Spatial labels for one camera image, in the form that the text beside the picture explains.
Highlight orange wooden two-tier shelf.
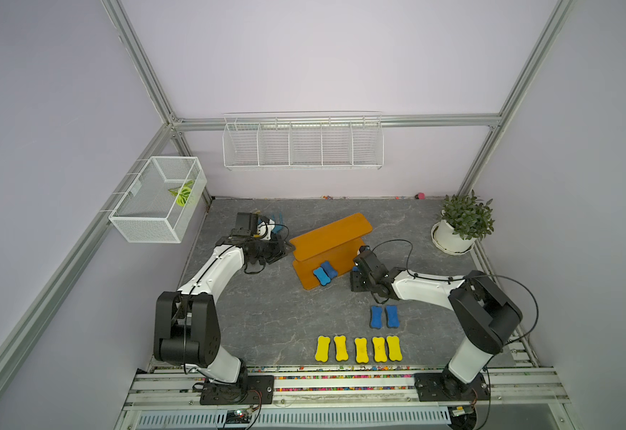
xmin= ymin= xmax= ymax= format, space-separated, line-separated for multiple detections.
xmin=291 ymin=213 xmax=373 ymax=290

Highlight yellow eraser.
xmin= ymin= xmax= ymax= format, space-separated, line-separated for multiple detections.
xmin=386 ymin=335 xmax=404 ymax=362
xmin=354 ymin=338 xmax=370 ymax=365
xmin=315 ymin=336 xmax=331 ymax=363
xmin=372 ymin=337 xmax=388 ymax=363
xmin=334 ymin=335 xmax=349 ymax=362

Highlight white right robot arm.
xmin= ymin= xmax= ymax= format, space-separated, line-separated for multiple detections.
xmin=353 ymin=245 xmax=523 ymax=392

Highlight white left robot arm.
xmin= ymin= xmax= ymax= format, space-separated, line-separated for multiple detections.
xmin=153 ymin=212 xmax=294 ymax=385

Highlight light blue whiteboard eraser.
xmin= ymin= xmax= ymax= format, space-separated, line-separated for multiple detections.
xmin=313 ymin=267 xmax=331 ymax=286

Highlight white plant pot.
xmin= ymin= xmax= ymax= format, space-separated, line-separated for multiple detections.
xmin=430 ymin=220 xmax=476 ymax=255

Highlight green object in basket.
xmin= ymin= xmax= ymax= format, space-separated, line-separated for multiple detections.
xmin=169 ymin=180 xmax=194 ymax=207

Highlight green potted plant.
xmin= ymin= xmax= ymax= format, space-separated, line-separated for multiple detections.
xmin=441 ymin=191 xmax=495 ymax=240

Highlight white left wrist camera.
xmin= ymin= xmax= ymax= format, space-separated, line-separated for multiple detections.
xmin=254 ymin=219 xmax=275 ymax=241

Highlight teal garden fork yellow handle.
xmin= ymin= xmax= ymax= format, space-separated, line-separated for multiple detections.
xmin=269 ymin=212 xmax=284 ymax=234

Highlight white wire wall shelf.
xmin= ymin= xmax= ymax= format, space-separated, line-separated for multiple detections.
xmin=222 ymin=112 xmax=385 ymax=170

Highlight white wire basket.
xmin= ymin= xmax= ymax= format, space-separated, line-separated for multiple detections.
xmin=109 ymin=156 xmax=207 ymax=244

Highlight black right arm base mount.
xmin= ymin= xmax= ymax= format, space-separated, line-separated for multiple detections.
xmin=413 ymin=372 xmax=491 ymax=403

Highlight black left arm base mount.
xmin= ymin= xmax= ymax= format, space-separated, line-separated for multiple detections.
xmin=199 ymin=374 xmax=275 ymax=406

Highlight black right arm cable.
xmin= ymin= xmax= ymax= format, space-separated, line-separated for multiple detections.
xmin=369 ymin=238 xmax=540 ymax=377

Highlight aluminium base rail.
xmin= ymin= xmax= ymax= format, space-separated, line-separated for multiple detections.
xmin=115 ymin=365 xmax=583 ymax=429

